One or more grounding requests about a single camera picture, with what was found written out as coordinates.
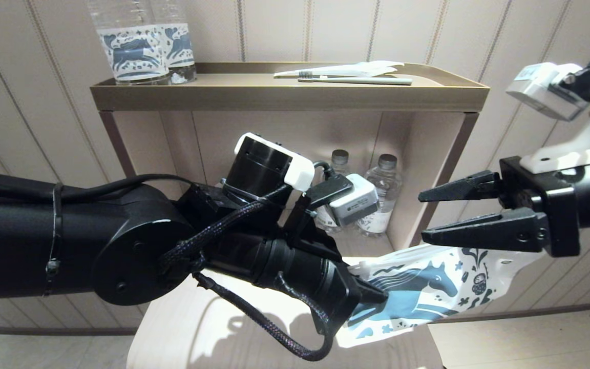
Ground white blue horse-print bag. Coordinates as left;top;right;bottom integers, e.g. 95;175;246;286
336;243;544;349

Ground small clear water bottle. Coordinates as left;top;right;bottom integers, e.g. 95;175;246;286
356;154;403;237
315;150;350;234

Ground grey toothbrush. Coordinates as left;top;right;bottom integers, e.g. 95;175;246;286
299;72;413;86

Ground white paper wrapper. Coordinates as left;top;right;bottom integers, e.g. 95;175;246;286
275;61;406;78

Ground beige open shelf cabinet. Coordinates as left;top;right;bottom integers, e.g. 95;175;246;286
99;110;480;257

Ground large blue-label water bottle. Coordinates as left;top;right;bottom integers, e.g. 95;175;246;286
152;0;197;84
89;0;172;86

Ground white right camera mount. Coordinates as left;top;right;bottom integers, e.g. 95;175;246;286
520;82;590;172

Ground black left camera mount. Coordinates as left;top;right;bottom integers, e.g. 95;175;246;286
285;174;354;257

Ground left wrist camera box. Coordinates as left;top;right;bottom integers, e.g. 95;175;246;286
328;174;379;228

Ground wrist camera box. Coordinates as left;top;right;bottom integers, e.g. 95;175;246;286
506;63;590;121
328;174;379;228

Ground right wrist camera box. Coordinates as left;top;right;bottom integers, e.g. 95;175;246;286
506;63;590;121

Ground braided left arm cable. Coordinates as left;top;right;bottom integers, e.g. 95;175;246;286
159;184;336;362

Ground smooth black left camera cable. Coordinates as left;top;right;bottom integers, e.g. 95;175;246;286
0;160;336;203

